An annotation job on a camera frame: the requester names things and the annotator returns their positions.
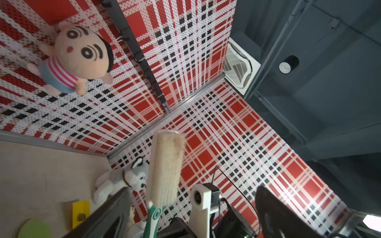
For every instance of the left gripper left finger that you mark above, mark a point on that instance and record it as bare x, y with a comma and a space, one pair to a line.
108, 221

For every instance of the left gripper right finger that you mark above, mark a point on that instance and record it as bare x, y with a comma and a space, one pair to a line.
277, 220

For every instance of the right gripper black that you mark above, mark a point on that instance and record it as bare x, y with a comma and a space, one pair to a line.
232, 225

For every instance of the green white scrub brush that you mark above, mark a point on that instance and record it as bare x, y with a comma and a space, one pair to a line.
165, 165

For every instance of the skull alarm clock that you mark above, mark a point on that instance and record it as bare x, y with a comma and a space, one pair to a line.
133, 229

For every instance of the husky plush toy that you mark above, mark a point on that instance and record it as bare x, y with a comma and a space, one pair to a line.
132, 177

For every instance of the ceiling spotlight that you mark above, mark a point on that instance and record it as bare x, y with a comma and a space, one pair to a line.
289, 64

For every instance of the ceiling air vent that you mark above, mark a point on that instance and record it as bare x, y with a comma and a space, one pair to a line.
240, 68

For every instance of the cartoon boy plush doll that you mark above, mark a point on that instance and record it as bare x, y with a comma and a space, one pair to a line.
77, 56

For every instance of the yellow trowel yellow handle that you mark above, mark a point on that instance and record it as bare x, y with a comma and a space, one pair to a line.
80, 212

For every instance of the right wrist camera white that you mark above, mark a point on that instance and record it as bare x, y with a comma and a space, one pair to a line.
204, 199

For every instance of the green trowel wooden handle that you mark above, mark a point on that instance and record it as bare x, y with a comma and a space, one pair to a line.
34, 228

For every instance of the black hook rail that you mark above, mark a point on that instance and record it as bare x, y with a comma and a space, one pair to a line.
126, 35

